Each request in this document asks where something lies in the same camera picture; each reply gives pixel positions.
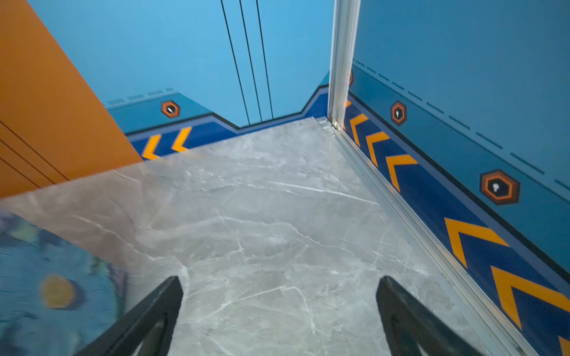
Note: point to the right aluminium corner post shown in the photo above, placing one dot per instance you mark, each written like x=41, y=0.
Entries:
x=345, y=24

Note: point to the colourful white paper bag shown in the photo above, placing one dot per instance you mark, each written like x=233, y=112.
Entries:
x=56, y=298

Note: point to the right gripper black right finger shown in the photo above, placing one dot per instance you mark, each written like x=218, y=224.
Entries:
x=412, y=329

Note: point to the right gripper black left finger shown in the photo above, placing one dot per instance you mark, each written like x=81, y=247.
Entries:
x=147, y=329

